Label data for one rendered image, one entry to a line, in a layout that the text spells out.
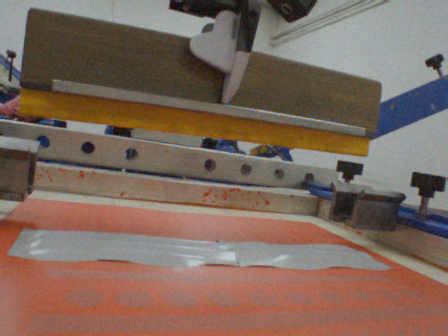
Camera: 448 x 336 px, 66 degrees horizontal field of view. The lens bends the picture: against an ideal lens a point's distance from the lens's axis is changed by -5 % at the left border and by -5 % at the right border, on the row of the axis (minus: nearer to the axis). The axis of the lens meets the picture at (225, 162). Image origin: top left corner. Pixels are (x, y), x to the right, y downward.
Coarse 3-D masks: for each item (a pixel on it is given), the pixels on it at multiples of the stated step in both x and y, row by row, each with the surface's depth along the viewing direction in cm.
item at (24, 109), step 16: (32, 112) 33; (48, 112) 33; (64, 112) 34; (80, 112) 34; (144, 128) 37; (160, 128) 37; (176, 128) 38; (192, 128) 38; (208, 128) 39; (272, 144) 42; (288, 144) 42; (304, 144) 43; (320, 144) 44
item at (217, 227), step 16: (208, 224) 45; (224, 224) 46; (240, 224) 48; (256, 224) 49; (272, 224) 51; (288, 224) 53; (304, 224) 54; (224, 240) 38; (240, 240) 39; (256, 240) 41; (272, 240) 42; (288, 240) 43; (304, 240) 44; (320, 240) 45; (336, 240) 47; (256, 272) 30; (272, 272) 30; (288, 272) 31; (304, 272) 32; (320, 272) 32; (336, 272) 33; (352, 272) 34; (368, 272) 34; (384, 272) 35; (400, 272) 36; (416, 272) 37; (416, 288) 31; (432, 288) 32
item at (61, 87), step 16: (96, 96) 32; (112, 96) 33; (128, 96) 33; (144, 96) 34; (160, 96) 34; (208, 112) 36; (224, 112) 37; (240, 112) 37; (256, 112) 38; (320, 128) 41; (336, 128) 42; (352, 128) 42
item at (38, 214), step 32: (0, 224) 31; (32, 224) 32; (64, 224) 34; (96, 224) 36; (128, 224) 39; (160, 224) 41; (192, 224) 43; (0, 256) 24; (0, 288) 20; (32, 288) 20; (0, 320) 17
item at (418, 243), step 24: (48, 168) 48; (72, 168) 49; (72, 192) 49; (96, 192) 50; (120, 192) 51; (144, 192) 53; (168, 192) 54; (192, 192) 55; (216, 192) 56; (240, 192) 58; (264, 192) 59; (288, 192) 63; (384, 240) 48; (408, 240) 44; (432, 240) 41; (432, 264) 41
